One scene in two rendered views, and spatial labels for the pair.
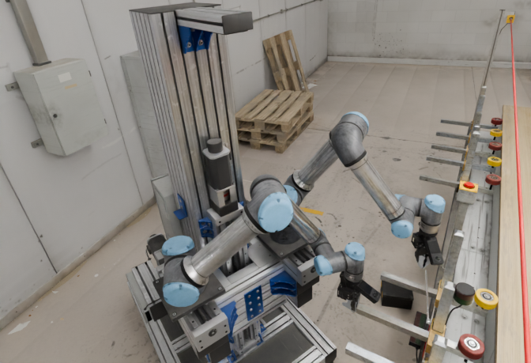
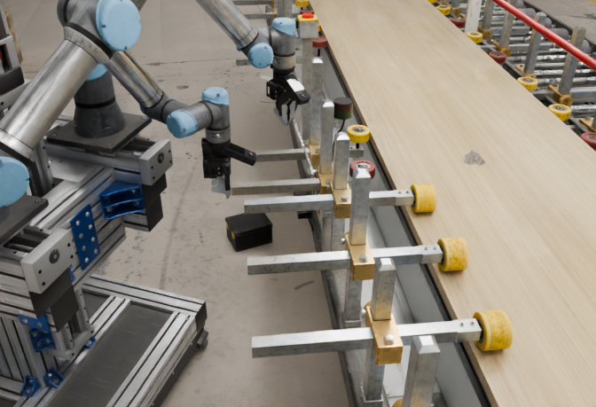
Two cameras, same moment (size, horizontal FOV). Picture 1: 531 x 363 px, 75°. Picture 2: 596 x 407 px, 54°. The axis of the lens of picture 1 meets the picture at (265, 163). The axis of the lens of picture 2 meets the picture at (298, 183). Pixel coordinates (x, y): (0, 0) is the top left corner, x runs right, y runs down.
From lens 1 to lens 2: 68 cm
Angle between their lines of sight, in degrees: 34
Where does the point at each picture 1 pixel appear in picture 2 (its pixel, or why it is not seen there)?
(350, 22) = not seen: outside the picture
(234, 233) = (63, 64)
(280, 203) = (124, 2)
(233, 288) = (50, 214)
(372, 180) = not seen: outside the picture
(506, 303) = (377, 129)
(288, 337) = (130, 321)
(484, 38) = not seen: outside the picture
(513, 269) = (371, 105)
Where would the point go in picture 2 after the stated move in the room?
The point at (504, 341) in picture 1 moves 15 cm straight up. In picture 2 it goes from (388, 155) to (392, 113)
